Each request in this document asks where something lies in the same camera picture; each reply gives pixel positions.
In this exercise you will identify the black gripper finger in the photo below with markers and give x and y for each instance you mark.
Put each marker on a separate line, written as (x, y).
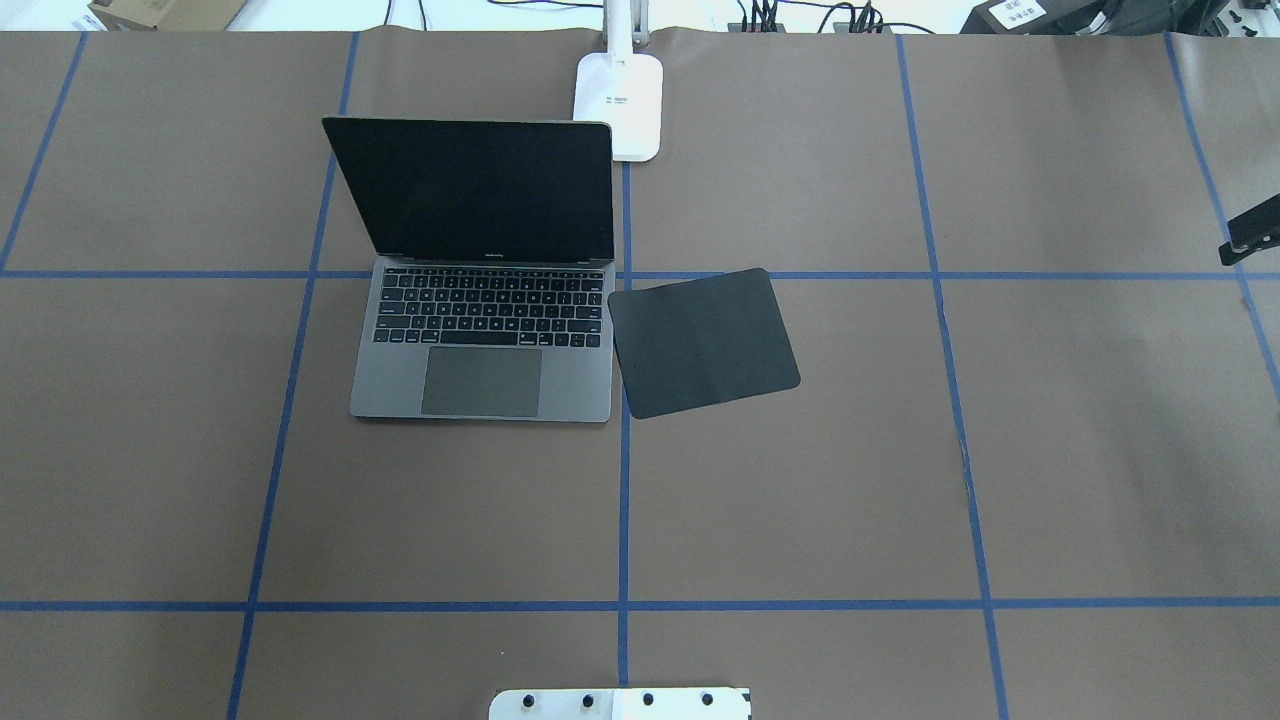
(1255, 230)

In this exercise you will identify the silver laptop black keyboard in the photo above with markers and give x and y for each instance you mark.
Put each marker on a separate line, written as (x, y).
(494, 244)

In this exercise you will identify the white desk lamp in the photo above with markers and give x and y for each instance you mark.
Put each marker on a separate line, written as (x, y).
(621, 86)

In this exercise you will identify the cardboard box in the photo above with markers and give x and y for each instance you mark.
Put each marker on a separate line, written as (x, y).
(166, 16)

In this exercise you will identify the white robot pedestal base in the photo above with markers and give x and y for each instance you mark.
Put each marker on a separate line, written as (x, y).
(623, 703)

